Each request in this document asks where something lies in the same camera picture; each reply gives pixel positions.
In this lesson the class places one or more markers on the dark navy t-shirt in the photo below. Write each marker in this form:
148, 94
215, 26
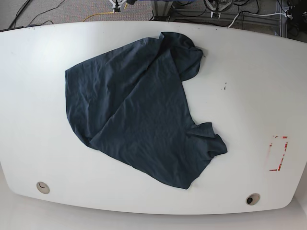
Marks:
129, 103

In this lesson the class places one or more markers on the red tape rectangle marking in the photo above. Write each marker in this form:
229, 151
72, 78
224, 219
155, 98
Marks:
276, 152

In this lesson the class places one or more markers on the right table cable grommet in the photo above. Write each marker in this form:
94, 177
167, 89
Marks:
252, 199

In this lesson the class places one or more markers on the table cable grommet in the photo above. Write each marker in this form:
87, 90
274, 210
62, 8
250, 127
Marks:
252, 199
43, 187

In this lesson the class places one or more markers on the left table cable grommet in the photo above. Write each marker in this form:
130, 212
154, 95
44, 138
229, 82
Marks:
43, 187

